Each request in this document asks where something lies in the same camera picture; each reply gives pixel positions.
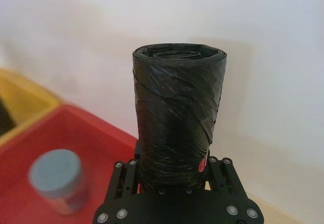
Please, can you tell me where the black plastic bag roll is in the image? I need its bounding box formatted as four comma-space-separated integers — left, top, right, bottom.
131, 42, 228, 192

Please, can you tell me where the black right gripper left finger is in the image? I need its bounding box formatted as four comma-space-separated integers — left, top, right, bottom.
107, 139, 144, 200

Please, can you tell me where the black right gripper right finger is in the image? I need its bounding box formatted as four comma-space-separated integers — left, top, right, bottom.
201, 155, 249, 199

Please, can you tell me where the blue round tape roll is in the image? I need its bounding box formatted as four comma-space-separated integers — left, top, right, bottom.
28, 148, 89, 216

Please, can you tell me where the red plastic bin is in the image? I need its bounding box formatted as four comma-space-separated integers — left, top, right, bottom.
0, 104, 139, 224

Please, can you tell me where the yellow plastic bin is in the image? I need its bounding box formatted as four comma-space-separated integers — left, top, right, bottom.
0, 67, 61, 149

